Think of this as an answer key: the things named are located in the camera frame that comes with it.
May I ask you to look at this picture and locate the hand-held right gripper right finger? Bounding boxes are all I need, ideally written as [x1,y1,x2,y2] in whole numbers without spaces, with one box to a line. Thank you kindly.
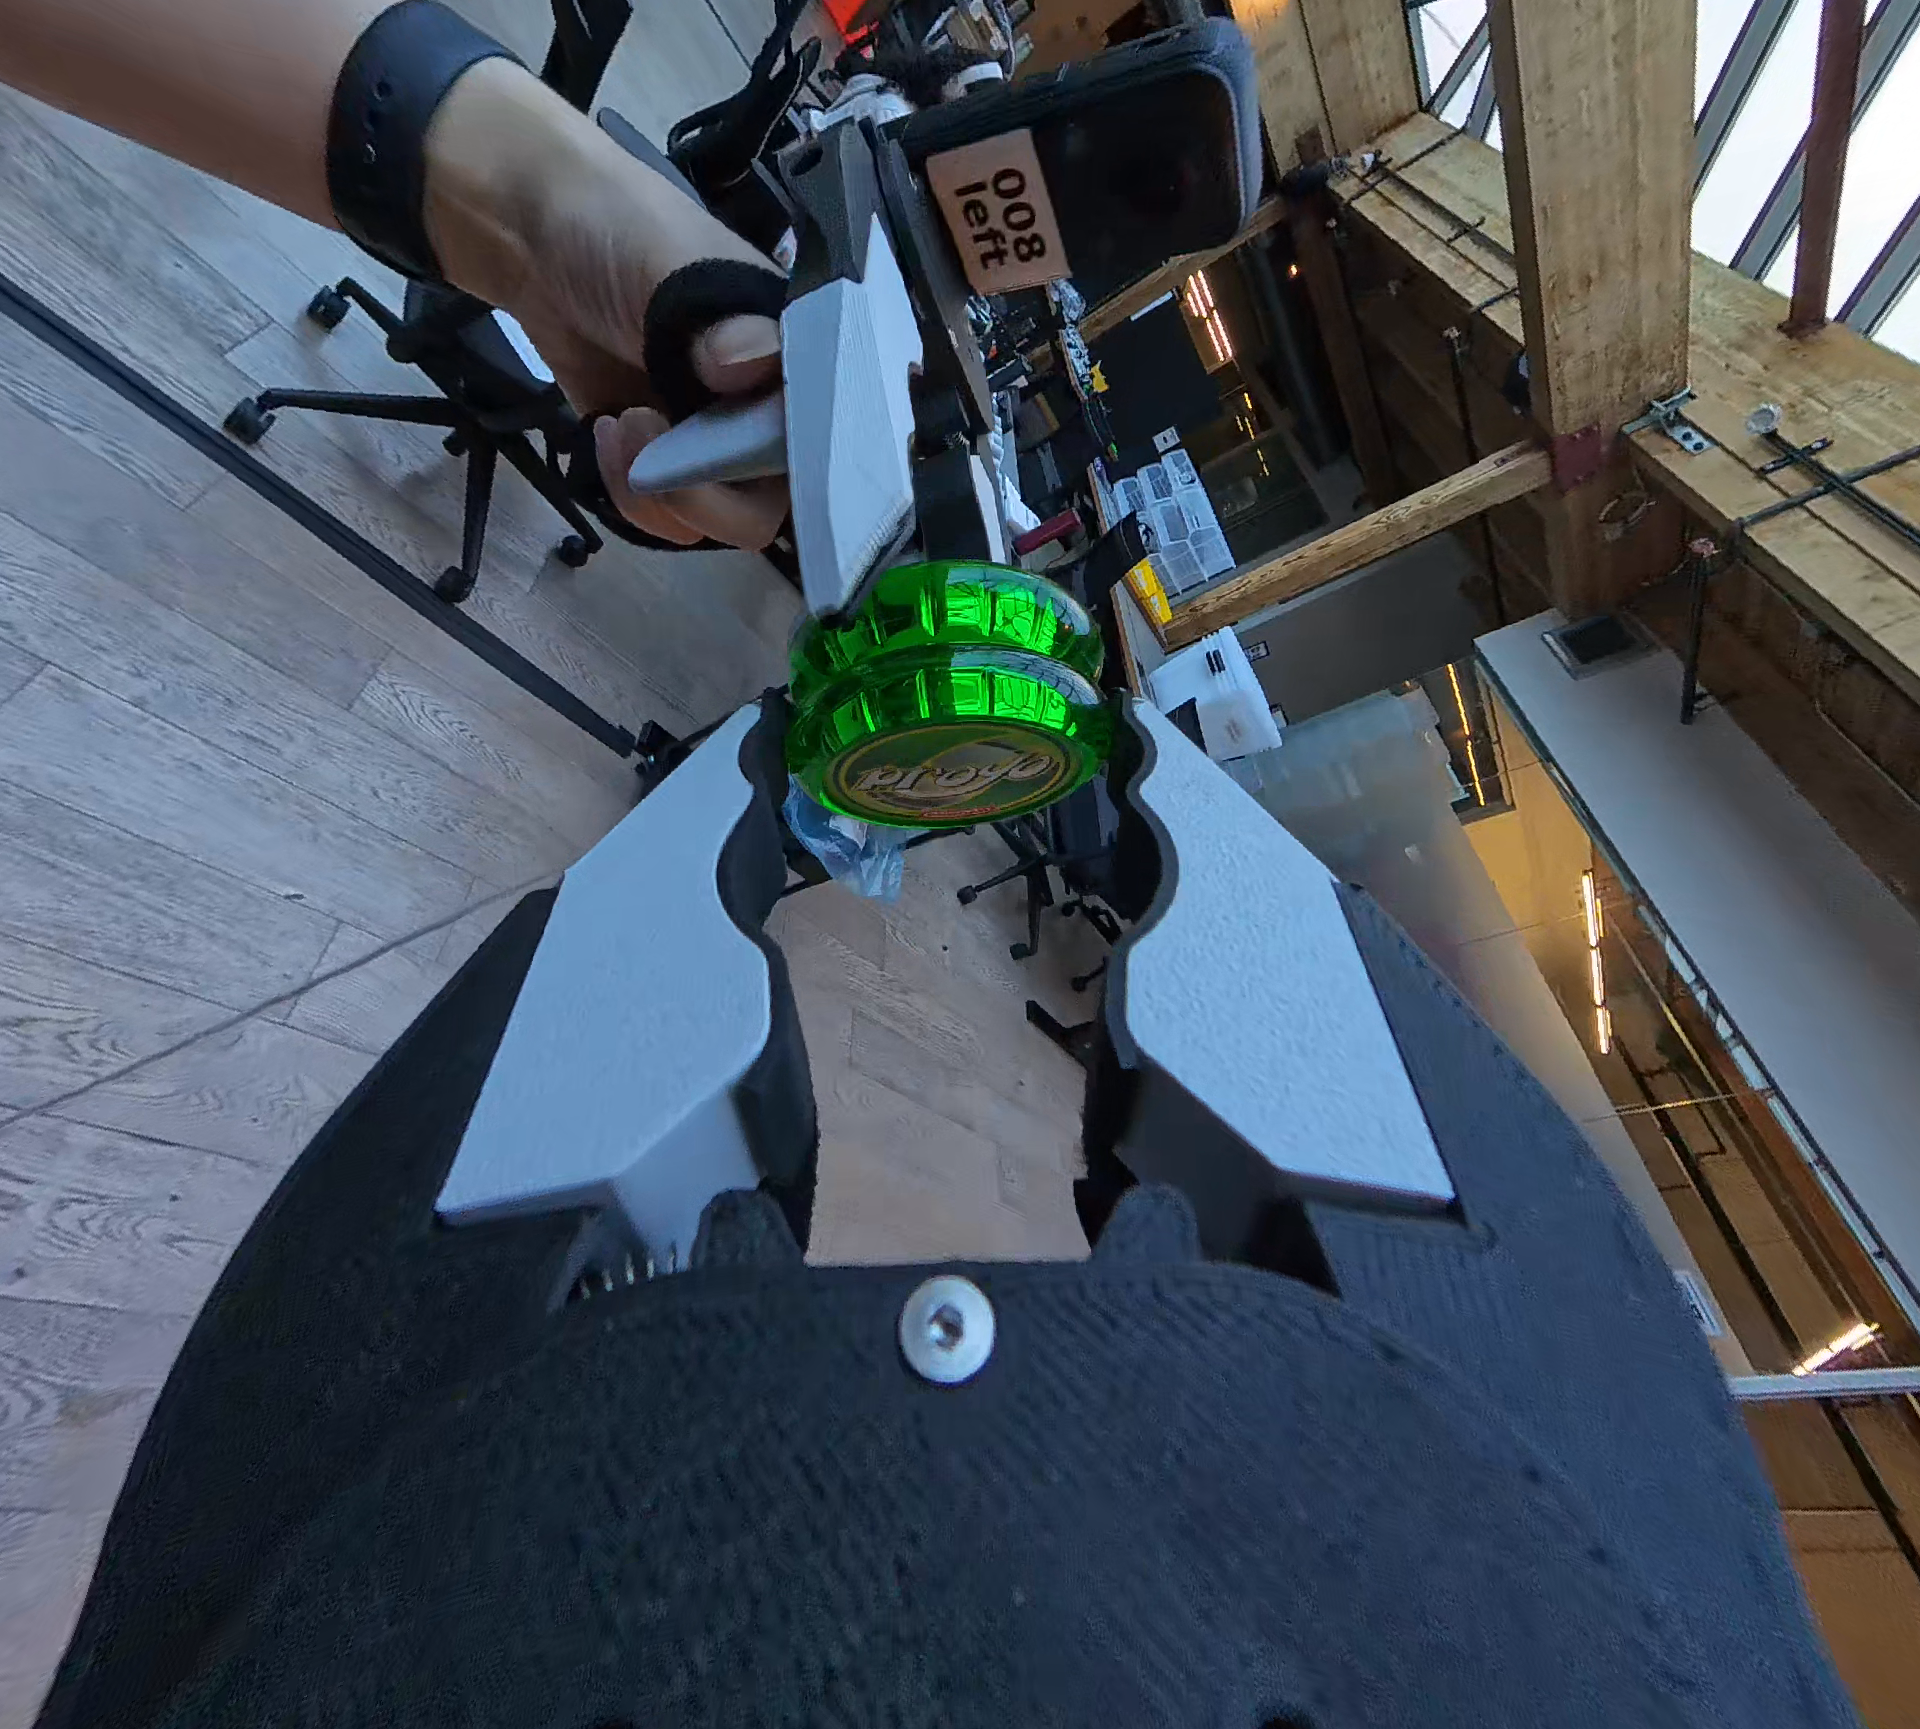
[1076,694,1460,1268]

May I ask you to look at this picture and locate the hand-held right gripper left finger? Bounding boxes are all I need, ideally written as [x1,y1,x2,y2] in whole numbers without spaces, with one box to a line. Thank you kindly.
[432,694,821,1263]

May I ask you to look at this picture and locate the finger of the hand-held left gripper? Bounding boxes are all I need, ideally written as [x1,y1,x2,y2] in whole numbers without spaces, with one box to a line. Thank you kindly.
[776,256,924,628]
[913,387,1034,569]

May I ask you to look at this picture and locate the green transparent yoyo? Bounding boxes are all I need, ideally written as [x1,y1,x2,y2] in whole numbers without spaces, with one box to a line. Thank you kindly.
[784,559,1122,834]

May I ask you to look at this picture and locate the person's left hand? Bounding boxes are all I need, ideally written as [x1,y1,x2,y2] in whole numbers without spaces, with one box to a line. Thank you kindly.
[424,60,792,553]

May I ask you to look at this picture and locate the stack of clear bins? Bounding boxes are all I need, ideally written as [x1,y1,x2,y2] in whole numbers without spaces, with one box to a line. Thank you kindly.
[1106,446,1240,598]

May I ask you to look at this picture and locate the blue plastic bag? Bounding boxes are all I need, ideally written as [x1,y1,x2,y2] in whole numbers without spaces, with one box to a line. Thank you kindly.
[786,776,912,907]

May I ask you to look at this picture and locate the white cooler box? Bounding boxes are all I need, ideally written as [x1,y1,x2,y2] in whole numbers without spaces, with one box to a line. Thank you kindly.
[1153,627,1288,763]

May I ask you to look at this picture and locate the wooden ceiling beam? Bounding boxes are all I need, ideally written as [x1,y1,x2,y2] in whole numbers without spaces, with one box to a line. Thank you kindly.
[1461,0,1703,620]

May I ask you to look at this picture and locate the black floor strip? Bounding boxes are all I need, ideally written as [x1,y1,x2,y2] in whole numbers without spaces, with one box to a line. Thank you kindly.
[0,267,648,758]

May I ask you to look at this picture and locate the black wrist band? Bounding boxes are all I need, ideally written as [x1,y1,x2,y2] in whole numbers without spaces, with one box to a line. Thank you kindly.
[324,0,530,282]

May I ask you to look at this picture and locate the rust red steel beam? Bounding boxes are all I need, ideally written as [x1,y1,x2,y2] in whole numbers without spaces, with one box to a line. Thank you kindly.
[1783,0,1899,337]

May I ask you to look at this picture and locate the wooden post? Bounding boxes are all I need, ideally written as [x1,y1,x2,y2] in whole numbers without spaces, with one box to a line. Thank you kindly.
[1153,438,1561,650]

